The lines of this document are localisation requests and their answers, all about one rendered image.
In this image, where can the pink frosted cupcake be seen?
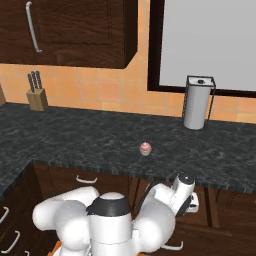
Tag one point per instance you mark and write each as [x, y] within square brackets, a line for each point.
[145, 149]

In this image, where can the dark wood open drawer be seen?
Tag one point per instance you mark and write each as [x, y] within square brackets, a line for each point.
[216, 238]

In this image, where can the brown wooden object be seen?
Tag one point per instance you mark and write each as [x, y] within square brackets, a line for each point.
[2, 95]

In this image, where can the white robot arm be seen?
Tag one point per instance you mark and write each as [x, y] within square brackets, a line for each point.
[110, 226]

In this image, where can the dark wood drawer front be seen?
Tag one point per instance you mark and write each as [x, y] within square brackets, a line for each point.
[23, 240]
[15, 203]
[110, 183]

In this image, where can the dark wood cupboard door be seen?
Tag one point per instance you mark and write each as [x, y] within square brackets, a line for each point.
[80, 30]
[235, 206]
[16, 30]

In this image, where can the wooden knife block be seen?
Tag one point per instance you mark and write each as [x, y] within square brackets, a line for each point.
[37, 99]

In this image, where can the dark-framed window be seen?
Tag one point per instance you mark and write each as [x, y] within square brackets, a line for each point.
[206, 43]

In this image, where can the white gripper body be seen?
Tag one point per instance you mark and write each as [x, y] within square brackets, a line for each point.
[195, 203]

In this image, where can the white paper towel roll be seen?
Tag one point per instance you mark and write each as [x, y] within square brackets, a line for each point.
[196, 106]

